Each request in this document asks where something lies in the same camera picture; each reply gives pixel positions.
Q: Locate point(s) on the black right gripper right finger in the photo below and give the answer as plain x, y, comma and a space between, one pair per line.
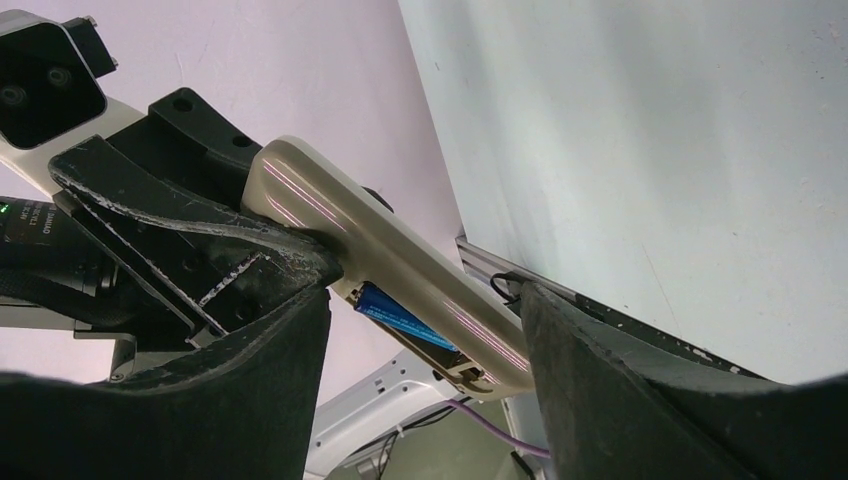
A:
616, 407

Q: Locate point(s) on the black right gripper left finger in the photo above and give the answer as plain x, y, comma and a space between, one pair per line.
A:
241, 408

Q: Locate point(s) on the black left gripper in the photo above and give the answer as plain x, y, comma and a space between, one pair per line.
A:
53, 265

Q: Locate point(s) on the beige remote control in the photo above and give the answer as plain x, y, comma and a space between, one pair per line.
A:
479, 348

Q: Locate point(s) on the blue battery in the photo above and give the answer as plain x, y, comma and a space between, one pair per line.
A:
373, 303

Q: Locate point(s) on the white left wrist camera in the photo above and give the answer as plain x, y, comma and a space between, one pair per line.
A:
50, 96

